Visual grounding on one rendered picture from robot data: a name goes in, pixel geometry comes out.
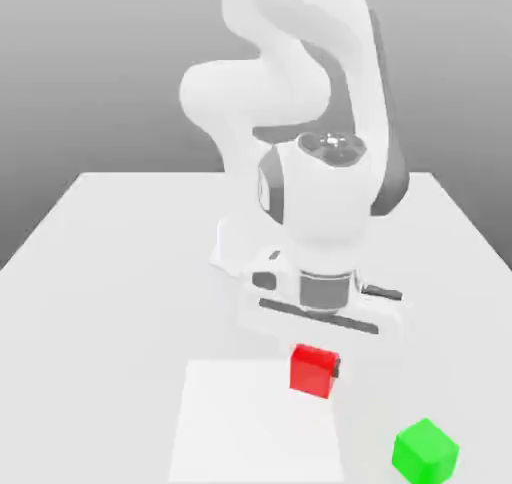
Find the small red cube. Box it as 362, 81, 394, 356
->
289, 343, 341, 400

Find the small green cube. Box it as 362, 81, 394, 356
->
391, 417, 460, 484

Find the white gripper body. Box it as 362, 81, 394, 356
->
235, 290, 417, 353

